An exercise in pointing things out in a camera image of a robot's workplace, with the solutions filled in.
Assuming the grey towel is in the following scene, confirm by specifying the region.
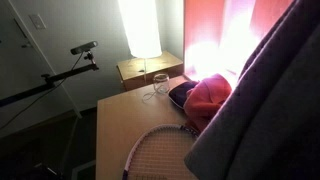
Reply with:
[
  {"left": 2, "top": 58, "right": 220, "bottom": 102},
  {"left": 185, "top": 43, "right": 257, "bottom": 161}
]
[{"left": 184, "top": 0, "right": 320, "bottom": 180}]

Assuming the orange towel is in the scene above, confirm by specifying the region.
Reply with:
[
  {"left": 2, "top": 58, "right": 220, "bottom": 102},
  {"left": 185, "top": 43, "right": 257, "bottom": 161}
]
[{"left": 182, "top": 73, "right": 233, "bottom": 133}]

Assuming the clear glass jar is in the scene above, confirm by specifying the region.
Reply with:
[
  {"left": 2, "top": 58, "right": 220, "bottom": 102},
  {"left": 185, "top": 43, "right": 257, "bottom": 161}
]
[{"left": 152, "top": 73, "right": 171, "bottom": 95}]

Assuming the dark purple cap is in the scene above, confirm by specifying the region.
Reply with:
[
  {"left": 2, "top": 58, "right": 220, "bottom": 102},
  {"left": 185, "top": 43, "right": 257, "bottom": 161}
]
[{"left": 168, "top": 80, "right": 200, "bottom": 110}]

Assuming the small wooden nightstand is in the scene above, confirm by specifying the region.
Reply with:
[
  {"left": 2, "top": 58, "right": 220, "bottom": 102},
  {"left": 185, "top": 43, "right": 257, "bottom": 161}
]
[{"left": 116, "top": 50, "right": 185, "bottom": 92}]

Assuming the white purple tennis racket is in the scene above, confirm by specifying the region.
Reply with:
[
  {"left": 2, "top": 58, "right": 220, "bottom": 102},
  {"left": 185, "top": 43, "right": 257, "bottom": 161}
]
[{"left": 121, "top": 123, "right": 201, "bottom": 180}]

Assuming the white floor lamp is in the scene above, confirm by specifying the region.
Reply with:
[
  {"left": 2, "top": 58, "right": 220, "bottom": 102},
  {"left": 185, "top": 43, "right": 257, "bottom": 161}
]
[{"left": 117, "top": 0, "right": 163, "bottom": 86}]

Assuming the thin white cable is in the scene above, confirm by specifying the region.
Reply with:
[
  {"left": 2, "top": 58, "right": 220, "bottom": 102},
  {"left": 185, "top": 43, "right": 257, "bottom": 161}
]
[{"left": 142, "top": 87, "right": 168, "bottom": 104}]

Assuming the black camera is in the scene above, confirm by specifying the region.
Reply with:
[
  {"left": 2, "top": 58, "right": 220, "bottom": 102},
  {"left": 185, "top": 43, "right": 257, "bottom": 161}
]
[{"left": 69, "top": 40, "right": 99, "bottom": 56}]

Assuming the black camera cable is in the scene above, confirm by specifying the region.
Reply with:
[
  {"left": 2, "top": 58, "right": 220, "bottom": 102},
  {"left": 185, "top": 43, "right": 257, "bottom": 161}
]
[{"left": 0, "top": 53, "right": 84, "bottom": 132}]

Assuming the white light switch plate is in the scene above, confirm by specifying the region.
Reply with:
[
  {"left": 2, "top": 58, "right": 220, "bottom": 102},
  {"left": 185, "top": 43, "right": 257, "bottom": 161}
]
[{"left": 28, "top": 13, "right": 47, "bottom": 31}]

